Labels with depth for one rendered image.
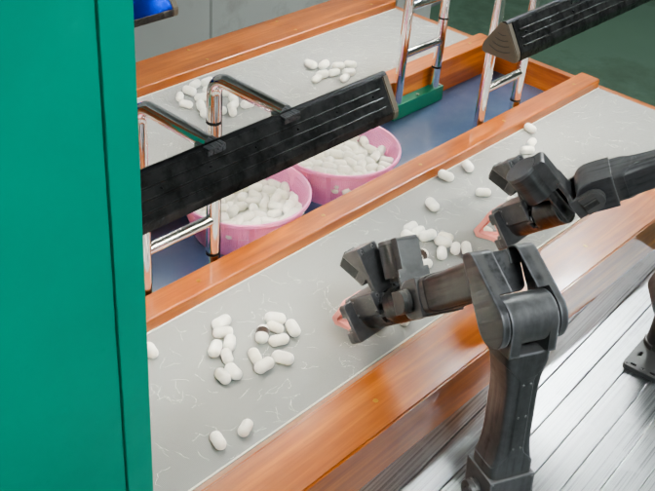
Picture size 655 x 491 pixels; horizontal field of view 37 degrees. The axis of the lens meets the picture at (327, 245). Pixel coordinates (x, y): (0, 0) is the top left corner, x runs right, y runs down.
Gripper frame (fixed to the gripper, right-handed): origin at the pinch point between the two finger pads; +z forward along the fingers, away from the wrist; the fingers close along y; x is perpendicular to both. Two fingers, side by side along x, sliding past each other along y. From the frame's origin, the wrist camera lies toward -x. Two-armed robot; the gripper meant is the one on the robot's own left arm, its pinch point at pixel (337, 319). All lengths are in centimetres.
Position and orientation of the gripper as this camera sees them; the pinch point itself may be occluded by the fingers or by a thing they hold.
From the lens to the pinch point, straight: 161.9
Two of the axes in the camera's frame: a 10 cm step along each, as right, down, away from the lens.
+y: -6.7, 3.8, -6.4
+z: -6.1, 2.1, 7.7
